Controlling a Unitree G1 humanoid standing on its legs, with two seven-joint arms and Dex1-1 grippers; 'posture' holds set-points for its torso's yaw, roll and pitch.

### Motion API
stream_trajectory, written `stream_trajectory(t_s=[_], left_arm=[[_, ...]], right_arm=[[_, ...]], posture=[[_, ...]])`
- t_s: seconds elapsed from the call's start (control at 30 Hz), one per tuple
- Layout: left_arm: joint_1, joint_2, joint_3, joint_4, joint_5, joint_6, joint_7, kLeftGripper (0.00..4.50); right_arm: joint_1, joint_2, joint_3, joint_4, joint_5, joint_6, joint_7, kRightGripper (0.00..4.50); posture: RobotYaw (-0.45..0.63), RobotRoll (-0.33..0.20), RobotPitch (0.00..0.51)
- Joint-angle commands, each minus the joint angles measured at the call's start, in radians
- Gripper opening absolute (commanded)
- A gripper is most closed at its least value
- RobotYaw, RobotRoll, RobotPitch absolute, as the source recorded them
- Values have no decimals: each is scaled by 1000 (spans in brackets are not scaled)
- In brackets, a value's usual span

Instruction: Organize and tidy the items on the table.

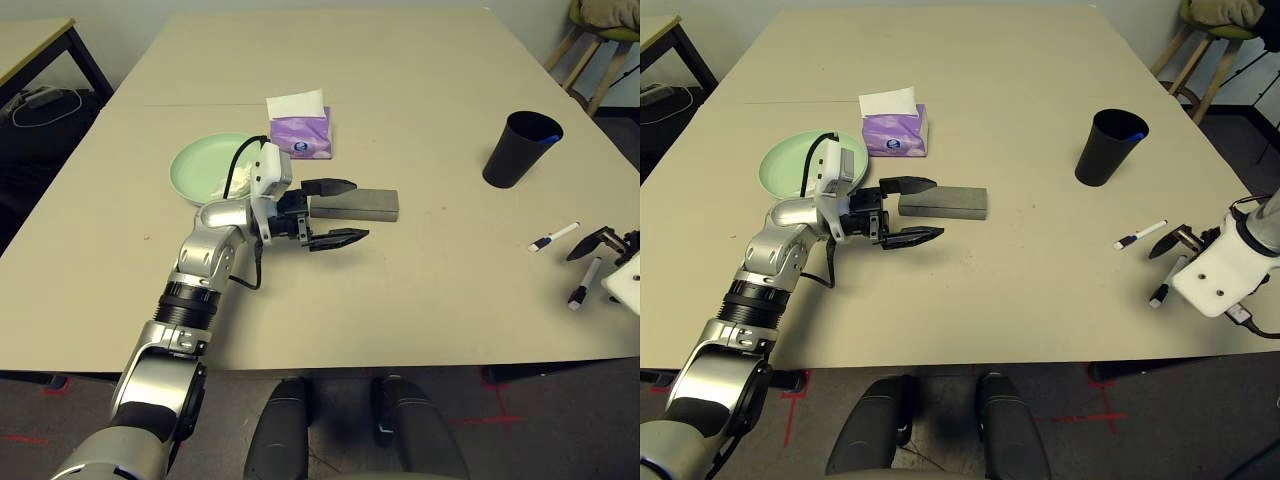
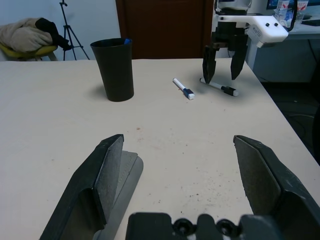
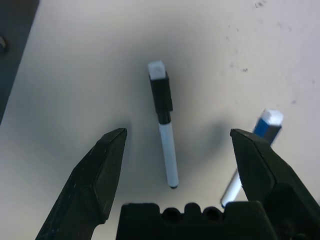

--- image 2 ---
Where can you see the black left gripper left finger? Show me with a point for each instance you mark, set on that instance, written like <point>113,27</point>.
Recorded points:
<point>85,180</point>

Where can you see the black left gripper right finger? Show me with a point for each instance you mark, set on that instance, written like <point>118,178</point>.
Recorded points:
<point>270,180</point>

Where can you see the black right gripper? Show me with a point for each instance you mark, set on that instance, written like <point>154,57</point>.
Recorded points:
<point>226,35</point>

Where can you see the white marker black cap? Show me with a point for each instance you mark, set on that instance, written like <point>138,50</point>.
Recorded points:
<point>220,88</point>

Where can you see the grey glasses case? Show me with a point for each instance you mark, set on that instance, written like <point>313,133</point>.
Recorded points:
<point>127,180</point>

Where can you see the white marker blue cap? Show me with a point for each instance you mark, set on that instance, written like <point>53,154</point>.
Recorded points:
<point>183,88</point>

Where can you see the light grey office desk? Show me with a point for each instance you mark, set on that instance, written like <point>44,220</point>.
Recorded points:
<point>285,60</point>

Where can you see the dark brown wooden door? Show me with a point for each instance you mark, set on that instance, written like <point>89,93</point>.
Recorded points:
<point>165,27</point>

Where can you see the computer monitor blue screen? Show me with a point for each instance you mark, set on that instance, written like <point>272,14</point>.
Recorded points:
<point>272,4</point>

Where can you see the blue pen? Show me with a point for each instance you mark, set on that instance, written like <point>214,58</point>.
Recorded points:
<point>127,41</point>

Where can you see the black cup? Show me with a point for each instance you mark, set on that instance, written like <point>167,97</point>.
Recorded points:
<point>115,70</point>

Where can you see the wooden stool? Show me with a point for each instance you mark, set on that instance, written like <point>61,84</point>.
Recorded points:
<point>46,57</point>

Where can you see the green seat cushion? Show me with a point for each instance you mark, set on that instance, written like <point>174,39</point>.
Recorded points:
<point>37,52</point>

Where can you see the black garment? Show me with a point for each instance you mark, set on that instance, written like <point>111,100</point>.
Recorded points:
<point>53,33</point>

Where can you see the beige jacket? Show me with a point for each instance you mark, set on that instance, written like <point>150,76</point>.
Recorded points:
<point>22,35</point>

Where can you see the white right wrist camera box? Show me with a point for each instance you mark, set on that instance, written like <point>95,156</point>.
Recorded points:
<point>265,31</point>

